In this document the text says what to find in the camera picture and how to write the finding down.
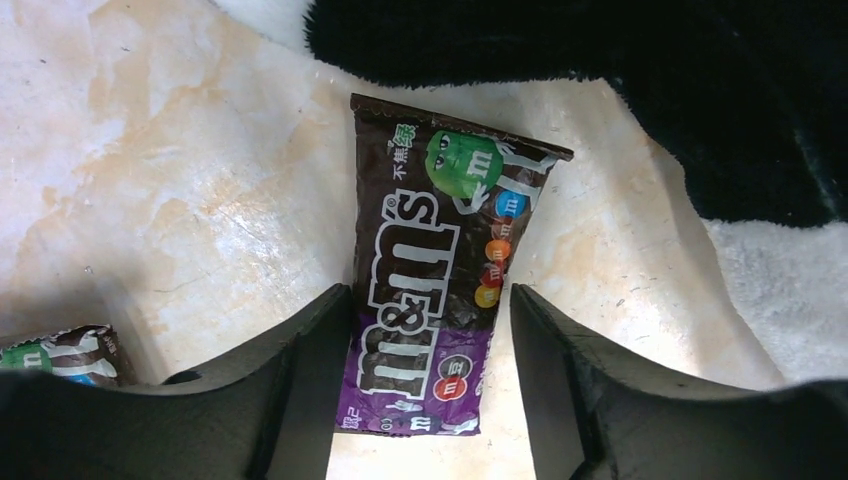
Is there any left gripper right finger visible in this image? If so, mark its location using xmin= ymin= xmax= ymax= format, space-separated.
xmin=510 ymin=284 xmax=847 ymax=479

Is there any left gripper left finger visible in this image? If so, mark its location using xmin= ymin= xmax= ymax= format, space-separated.
xmin=1 ymin=284 xmax=353 ymax=479

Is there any purple brown candy bag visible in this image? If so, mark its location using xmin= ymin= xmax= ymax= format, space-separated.
xmin=336 ymin=94 xmax=573 ymax=437

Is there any black white checkered pillow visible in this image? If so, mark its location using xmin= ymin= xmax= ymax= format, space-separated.
xmin=219 ymin=0 xmax=847 ymax=382

